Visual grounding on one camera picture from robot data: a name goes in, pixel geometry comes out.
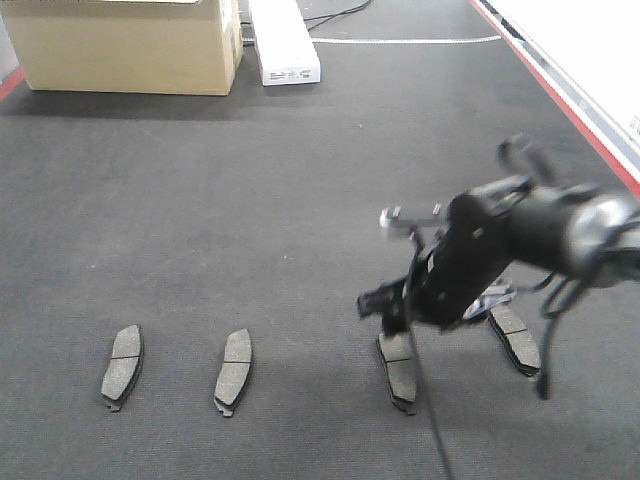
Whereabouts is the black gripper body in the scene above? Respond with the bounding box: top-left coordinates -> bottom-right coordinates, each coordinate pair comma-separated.
398,192 -> 513,331

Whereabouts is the cardboard box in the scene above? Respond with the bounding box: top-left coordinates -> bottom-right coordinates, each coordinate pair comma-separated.
1,0 -> 243,96

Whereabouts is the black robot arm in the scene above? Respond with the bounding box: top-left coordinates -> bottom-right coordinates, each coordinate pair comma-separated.
357,176 -> 639,335

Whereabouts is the black conveyor belt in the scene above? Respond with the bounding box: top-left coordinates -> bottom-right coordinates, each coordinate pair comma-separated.
1,1 -> 639,479

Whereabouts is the wrist camera mount plate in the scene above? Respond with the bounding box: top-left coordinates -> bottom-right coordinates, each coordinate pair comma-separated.
379,205 -> 446,241

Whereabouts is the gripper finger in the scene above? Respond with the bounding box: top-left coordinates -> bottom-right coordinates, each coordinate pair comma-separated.
356,282 -> 403,318
381,313 -> 408,336

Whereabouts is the second-left grey brake pad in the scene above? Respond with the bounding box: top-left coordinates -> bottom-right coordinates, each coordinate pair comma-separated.
214,328 -> 253,417

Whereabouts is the black floor cable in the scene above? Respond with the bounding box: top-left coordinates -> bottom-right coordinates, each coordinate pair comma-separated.
239,0 -> 374,31

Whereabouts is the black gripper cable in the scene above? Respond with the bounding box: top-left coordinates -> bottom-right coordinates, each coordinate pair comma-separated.
402,132 -> 601,480

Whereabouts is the long white box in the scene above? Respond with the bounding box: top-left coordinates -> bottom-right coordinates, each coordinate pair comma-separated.
249,0 -> 321,87

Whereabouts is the white conveyor side rail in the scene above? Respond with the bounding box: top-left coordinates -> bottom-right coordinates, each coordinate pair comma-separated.
473,1 -> 639,194

